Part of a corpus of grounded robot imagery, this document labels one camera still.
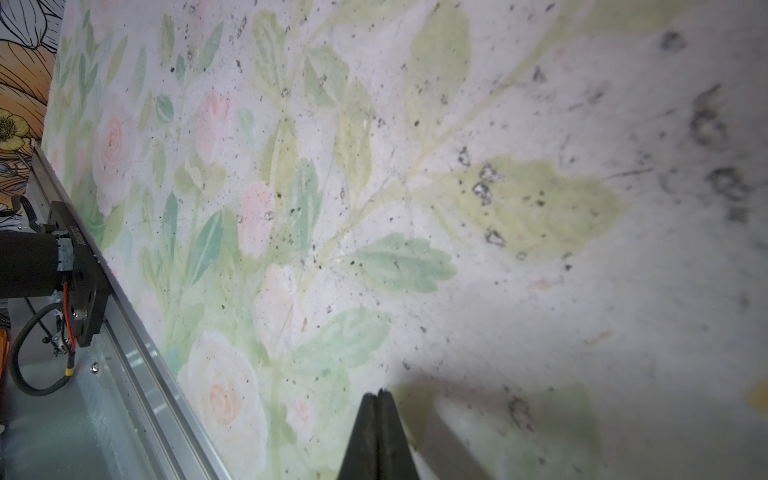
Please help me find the aluminium front rail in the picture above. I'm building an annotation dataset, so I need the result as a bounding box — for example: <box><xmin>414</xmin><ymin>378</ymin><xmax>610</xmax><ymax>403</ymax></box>
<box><xmin>1</xmin><ymin>146</ymin><xmax>229</xmax><ymax>479</ymax></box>

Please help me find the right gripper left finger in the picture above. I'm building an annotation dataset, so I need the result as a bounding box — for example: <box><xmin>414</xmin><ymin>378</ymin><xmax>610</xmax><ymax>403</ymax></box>
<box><xmin>337</xmin><ymin>393</ymin><xmax>379</xmax><ymax>480</ymax></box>

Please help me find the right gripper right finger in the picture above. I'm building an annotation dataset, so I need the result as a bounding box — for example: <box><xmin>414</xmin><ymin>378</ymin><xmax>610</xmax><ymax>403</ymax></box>
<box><xmin>377</xmin><ymin>390</ymin><xmax>420</xmax><ymax>480</ymax></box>

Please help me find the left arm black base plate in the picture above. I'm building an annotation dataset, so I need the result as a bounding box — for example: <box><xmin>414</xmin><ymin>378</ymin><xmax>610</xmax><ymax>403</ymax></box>
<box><xmin>49</xmin><ymin>201</ymin><xmax>112</xmax><ymax>347</ymax></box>

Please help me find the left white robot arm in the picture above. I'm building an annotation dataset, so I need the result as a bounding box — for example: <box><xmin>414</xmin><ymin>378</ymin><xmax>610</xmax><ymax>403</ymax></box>
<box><xmin>1</xmin><ymin>231</ymin><xmax>74</xmax><ymax>299</ymax></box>

